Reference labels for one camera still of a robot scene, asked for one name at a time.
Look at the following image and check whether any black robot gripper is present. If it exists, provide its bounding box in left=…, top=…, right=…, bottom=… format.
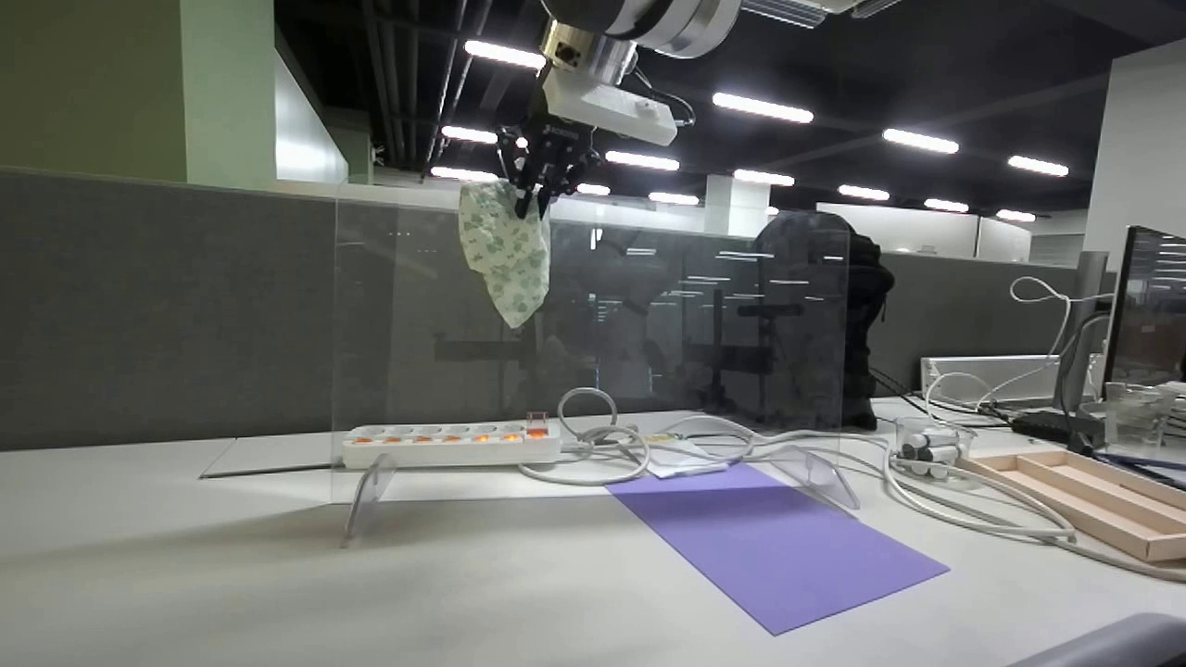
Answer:
left=493, top=103, right=601, bottom=223

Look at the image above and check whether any patterned light green cloth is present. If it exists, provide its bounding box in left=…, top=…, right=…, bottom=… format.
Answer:
left=455, top=181, right=558, bottom=333

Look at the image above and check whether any clear glass barrier panel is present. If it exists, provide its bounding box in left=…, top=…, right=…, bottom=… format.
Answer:
left=327, top=195, right=865, bottom=548

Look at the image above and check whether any ceiling tube light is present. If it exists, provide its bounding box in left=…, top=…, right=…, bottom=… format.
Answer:
left=601, top=148, right=687, bottom=173
left=1004, top=153, right=1075, bottom=181
left=708, top=87, right=818, bottom=129
left=459, top=38, right=548, bottom=75
left=836, top=181, right=899, bottom=207
left=879, top=122, right=964, bottom=160

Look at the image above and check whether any white power strip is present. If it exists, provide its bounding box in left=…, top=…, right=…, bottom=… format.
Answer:
left=338, top=418, right=563, bottom=475

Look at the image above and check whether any black backpack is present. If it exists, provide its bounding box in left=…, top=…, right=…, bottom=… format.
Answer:
left=748, top=207, right=899, bottom=434

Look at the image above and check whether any gray cubicle partition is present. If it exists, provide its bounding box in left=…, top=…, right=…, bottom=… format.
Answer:
left=0, top=166, right=1117, bottom=452

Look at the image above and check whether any purple paper sheet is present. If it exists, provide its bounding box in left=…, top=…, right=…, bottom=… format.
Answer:
left=610, top=460, right=953, bottom=642

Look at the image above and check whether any green square column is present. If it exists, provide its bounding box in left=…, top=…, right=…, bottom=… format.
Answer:
left=0, top=0, right=277, bottom=194

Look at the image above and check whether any white power adapter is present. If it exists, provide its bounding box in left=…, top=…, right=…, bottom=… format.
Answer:
left=885, top=418, right=973, bottom=486

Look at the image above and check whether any black computer monitor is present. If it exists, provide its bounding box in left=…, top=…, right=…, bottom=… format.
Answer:
left=1102, top=223, right=1186, bottom=387

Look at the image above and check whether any light wooden tray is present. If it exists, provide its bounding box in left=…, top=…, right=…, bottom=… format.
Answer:
left=968, top=443, right=1186, bottom=565

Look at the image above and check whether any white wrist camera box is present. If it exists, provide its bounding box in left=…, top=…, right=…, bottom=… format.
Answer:
left=537, top=61, right=681, bottom=153

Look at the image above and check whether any looped white power cable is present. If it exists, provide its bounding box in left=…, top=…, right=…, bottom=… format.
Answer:
left=517, top=380, right=760, bottom=488

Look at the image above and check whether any long white cable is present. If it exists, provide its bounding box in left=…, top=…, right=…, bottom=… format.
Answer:
left=739, top=421, right=1186, bottom=584

